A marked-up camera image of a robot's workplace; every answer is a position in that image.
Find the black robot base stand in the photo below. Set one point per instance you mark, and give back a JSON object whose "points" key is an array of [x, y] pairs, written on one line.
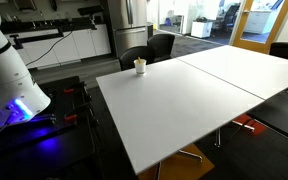
{"points": [[53, 140]]}

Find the white paper cup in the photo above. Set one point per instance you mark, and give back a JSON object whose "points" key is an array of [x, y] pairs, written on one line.
{"points": [[140, 68]]}

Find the black office chair near cup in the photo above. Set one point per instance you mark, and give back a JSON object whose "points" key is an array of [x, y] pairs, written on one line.
{"points": [[127, 59]]}

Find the black office chair behind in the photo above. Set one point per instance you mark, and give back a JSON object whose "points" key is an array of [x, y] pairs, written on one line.
{"points": [[162, 45]]}

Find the white filing cabinet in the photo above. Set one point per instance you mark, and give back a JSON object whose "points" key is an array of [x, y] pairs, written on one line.
{"points": [[201, 29]]}

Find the white kitchen cabinets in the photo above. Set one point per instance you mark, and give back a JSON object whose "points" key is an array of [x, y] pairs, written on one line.
{"points": [[47, 48]]}

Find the orange framed glass door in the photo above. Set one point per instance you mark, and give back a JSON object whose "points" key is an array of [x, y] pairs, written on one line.
{"points": [[257, 24]]}

